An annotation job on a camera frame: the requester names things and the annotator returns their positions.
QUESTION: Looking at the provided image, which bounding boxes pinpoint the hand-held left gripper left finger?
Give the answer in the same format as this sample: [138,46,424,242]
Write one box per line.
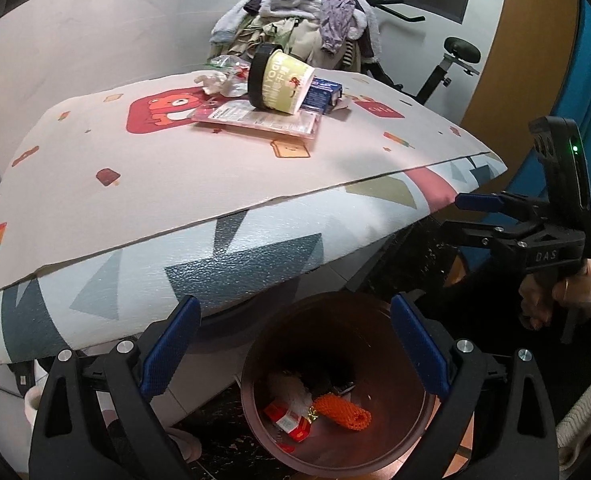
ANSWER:
[28,295,202,480]

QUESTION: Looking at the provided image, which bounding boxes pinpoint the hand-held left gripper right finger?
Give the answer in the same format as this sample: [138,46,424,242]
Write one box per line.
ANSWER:
[390,294,560,480]

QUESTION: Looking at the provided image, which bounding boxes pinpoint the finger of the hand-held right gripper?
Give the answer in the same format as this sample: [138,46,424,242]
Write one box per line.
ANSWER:
[455,191,546,226]
[440,220,536,251]

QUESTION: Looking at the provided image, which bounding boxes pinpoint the small black wrapper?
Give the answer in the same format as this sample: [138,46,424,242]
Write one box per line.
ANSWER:
[325,375,359,396]

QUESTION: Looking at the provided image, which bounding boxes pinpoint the brown plastic trash bin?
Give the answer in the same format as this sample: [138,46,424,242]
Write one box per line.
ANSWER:
[239,290,436,476]

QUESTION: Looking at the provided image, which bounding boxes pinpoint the orange foam fruit net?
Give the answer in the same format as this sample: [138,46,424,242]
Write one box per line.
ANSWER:
[313,392,373,432]

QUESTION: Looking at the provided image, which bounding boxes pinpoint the white foam fruit net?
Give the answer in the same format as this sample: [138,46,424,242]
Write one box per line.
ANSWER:
[268,372,316,413]

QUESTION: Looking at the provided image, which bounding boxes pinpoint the red and white packet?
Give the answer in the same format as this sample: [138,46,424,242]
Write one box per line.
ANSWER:
[262,400,313,443]

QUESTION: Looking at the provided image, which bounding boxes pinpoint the person's right hand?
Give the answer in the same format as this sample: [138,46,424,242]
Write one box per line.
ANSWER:
[518,259,591,331]

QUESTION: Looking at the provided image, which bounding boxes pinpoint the pink fuzzy slippers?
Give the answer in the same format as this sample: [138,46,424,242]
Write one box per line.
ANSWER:
[102,407,202,463]

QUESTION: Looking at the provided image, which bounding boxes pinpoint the geometric patterned foam mat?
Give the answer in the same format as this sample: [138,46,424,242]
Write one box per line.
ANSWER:
[0,152,507,366]

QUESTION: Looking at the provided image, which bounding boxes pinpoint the black exercise bike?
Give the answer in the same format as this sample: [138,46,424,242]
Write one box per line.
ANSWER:
[333,0,481,106]

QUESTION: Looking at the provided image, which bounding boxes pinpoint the cartoon printed table mat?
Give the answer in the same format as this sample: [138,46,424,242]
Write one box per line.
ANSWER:
[0,69,496,301]

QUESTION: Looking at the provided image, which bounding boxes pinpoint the white knit cloth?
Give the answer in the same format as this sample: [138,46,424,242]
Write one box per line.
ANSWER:
[555,367,591,476]

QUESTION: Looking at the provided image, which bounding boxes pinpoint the blue drink carton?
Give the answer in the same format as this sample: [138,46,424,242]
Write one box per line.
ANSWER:
[299,77,346,116]

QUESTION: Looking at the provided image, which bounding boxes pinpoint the pale green yogurt cup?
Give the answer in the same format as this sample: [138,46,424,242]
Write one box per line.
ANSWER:
[248,43,316,115]

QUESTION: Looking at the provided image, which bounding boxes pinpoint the clear pink plastic packet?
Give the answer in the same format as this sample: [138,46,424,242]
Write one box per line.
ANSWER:
[190,100,323,140]

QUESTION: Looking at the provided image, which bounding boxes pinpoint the pile of clothes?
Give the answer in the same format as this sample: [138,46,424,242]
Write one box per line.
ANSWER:
[209,0,391,78]

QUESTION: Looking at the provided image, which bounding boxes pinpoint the crumpled clear plastic wrapper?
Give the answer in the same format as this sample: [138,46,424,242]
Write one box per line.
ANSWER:
[192,55,253,98]

